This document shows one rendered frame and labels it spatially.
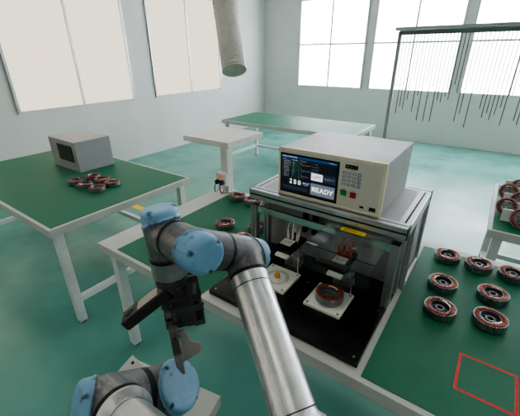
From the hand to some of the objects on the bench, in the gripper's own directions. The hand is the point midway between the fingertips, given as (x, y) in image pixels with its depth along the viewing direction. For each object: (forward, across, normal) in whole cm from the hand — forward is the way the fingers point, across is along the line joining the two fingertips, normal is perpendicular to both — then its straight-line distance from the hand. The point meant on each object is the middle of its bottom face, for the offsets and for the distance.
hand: (177, 353), depth 75 cm
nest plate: (+26, +35, -58) cm, 72 cm away
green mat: (+34, +6, -107) cm, 113 cm away
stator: (+33, +17, -123) cm, 128 cm away
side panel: (+29, +42, -102) cm, 114 cm away
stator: (+25, +34, -58) cm, 72 cm away
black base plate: (+27, +45, -52) cm, 74 cm away
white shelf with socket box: (+14, +151, -44) cm, 158 cm away
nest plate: (+23, +54, -44) cm, 73 cm away
